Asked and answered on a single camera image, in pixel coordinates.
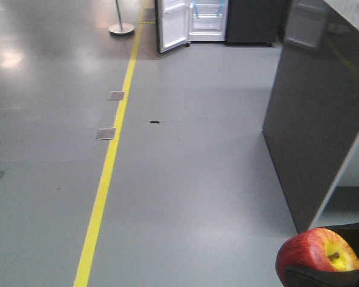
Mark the red yellow apple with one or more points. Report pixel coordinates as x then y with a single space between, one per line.
317 249

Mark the metal stand with round base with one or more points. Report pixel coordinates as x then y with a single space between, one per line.
120 28

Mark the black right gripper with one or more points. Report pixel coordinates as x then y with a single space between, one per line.
304 277

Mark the dark grey fridge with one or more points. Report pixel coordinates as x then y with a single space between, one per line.
235 22

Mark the metal floor plate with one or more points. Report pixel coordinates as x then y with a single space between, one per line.
116 95
105 134

